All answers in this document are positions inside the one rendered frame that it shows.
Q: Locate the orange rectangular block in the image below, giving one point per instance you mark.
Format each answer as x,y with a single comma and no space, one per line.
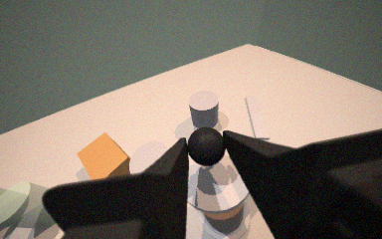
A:
104,158

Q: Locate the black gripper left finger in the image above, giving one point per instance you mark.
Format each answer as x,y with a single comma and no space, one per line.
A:
157,196

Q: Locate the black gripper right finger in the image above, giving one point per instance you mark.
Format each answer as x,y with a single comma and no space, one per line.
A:
285,182

